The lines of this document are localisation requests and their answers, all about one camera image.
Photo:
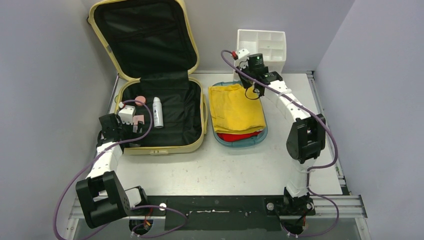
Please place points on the yellow garment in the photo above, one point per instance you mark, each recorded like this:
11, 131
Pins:
235, 110

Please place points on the small pink item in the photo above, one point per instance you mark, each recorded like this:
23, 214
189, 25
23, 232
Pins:
138, 119

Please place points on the white cylindrical bottle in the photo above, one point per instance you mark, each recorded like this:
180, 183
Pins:
157, 113

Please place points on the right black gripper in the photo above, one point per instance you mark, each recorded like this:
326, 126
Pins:
249, 81

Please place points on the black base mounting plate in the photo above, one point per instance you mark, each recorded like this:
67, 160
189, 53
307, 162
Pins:
228, 213

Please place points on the white plastic drawer organizer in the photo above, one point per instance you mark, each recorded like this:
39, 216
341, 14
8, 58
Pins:
271, 44

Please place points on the yellow hard-shell suitcase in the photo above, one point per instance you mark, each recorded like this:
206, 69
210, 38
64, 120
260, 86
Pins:
152, 47

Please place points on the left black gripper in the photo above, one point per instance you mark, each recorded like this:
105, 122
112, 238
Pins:
132, 135

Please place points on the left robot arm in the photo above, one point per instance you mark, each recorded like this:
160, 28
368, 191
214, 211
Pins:
101, 195

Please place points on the round pink compact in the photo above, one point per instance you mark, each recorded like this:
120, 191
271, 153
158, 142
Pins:
140, 100

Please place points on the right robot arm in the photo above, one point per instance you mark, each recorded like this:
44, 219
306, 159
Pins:
306, 138

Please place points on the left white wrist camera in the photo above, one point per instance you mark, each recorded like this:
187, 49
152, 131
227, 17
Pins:
126, 113

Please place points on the red white striped garment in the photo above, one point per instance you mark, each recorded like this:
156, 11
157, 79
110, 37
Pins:
227, 137

